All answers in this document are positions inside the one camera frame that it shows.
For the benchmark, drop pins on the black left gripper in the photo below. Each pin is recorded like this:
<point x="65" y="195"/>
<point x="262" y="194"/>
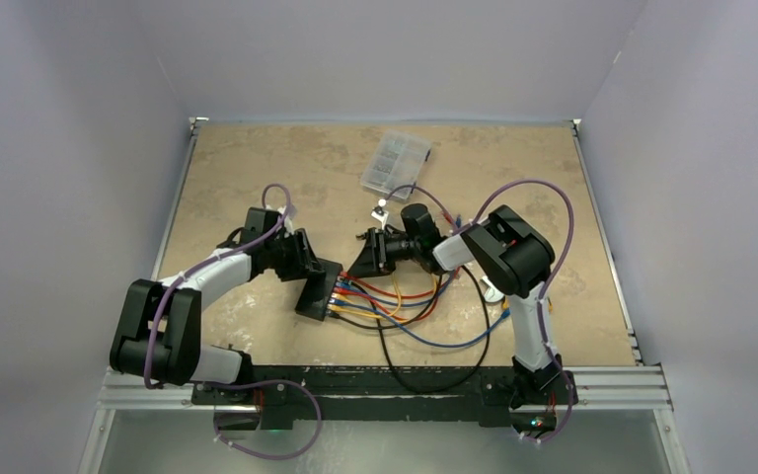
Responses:
<point x="303" y="261"/>

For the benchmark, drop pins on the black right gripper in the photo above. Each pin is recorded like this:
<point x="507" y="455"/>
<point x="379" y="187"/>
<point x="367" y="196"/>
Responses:
<point x="374" y="256"/>

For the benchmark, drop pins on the black network switch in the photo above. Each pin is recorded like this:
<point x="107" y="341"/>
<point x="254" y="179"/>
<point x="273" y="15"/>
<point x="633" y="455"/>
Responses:
<point x="317" y="293"/>

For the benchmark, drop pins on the clear plastic parts box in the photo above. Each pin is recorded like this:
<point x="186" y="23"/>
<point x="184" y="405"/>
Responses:
<point x="396" y="162"/>

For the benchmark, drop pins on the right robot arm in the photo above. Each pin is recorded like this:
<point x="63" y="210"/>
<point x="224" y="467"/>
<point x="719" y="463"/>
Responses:
<point x="516" y="259"/>

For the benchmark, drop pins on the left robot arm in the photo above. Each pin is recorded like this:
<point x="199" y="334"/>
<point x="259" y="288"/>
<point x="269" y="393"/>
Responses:
<point x="159" y="331"/>

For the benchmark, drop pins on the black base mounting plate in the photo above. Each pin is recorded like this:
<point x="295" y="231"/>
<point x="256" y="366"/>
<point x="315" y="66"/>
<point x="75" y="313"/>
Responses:
<point x="489" y="396"/>

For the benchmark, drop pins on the yellow handled pliers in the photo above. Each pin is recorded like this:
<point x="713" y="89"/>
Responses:
<point x="506" y="304"/>

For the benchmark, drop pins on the aluminium frame rail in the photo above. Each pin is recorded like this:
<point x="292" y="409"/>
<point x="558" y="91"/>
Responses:
<point x="603" y="388"/>

